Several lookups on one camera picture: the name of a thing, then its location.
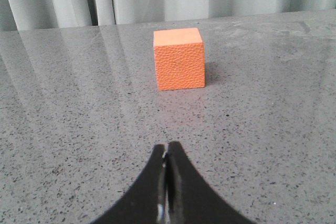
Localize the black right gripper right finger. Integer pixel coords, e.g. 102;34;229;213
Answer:
166;141;252;223

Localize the orange foam cube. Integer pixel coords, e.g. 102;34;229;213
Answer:
153;28;205;91

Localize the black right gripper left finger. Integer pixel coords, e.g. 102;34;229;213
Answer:
93;144;166;223

